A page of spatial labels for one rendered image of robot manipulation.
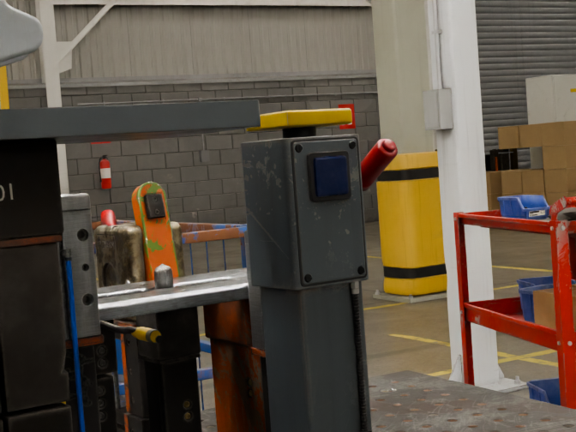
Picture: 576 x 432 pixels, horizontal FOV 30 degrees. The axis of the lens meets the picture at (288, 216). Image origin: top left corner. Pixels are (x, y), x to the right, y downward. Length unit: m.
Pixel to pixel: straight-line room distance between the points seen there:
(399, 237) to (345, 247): 7.30
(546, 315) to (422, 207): 4.88
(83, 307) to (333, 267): 0.21
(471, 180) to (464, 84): 0.43
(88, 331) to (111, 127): 0.25
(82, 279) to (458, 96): 4.13
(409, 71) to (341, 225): 7.36
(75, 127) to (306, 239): 0.21
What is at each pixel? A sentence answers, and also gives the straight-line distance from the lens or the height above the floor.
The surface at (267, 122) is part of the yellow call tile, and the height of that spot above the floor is 1.15.
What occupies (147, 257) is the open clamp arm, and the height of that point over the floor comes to 1.02.
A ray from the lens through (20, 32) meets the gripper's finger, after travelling 0.69.
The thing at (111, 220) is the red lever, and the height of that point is 1.06.
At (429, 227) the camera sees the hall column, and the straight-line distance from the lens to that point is 8.13.
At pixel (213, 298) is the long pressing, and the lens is 1.06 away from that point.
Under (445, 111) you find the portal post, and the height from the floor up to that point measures 1.29.
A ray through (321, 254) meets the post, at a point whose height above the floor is 1.05.
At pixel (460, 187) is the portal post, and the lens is 4.91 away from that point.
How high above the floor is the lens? 1.12
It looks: 3 degrees down
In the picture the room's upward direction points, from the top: 4 degrees counter-clockwise
